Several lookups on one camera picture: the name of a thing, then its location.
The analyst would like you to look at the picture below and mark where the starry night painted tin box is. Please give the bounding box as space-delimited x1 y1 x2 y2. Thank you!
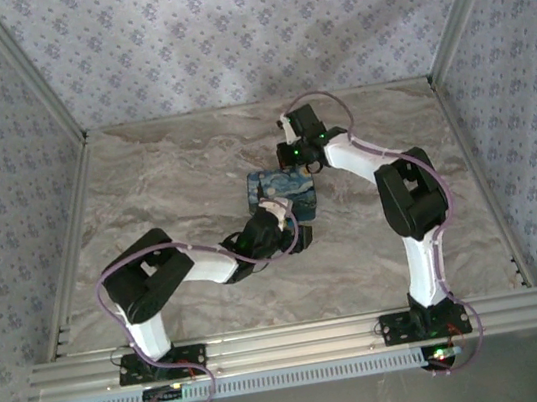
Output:
242 162 324 231

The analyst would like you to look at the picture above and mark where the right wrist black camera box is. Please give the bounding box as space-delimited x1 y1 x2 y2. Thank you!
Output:
274 139 306 171

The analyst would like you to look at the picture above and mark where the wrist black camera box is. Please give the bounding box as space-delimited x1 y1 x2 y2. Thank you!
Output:
294 223 318 254
274 139 306 171

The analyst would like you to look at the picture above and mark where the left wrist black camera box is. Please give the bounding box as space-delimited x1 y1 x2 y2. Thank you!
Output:
294 223 318 254

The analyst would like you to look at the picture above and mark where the thin aluminium frame rail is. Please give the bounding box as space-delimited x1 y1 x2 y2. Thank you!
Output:
84 75 434 136

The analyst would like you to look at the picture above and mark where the wide aluminium mounting rail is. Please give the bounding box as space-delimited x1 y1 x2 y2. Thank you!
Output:
27 286 537 402

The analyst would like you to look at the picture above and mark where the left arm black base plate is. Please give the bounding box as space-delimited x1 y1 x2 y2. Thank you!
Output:
115 342 211 389

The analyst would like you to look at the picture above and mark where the grey slotted cable duct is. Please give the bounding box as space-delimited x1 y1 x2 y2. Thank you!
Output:
70 348 429 402

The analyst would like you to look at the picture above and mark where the left arm red wire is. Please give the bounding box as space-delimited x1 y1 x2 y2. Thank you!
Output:
178 359 199 381

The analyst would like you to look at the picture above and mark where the arm red wire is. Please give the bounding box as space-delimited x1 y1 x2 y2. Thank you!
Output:
178 359 199 381
446 320 468 350

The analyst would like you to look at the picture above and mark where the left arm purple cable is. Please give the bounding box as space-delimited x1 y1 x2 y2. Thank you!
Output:
86 199 327 402

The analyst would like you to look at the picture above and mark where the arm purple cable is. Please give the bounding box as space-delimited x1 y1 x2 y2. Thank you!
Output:
280 70 492 397
86 199 327 402

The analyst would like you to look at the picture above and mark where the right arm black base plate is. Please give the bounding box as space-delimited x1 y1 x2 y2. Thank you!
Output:
377 301 475 349

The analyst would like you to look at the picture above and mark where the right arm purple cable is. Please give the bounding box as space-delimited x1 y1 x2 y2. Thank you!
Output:
280 70 492 397

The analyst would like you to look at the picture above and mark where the aluminium frame post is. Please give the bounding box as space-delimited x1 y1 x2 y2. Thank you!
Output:
0 0 90 156
414 0 530 90

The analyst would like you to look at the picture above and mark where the right arm red wire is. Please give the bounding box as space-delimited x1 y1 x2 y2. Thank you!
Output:
446 320 468 350

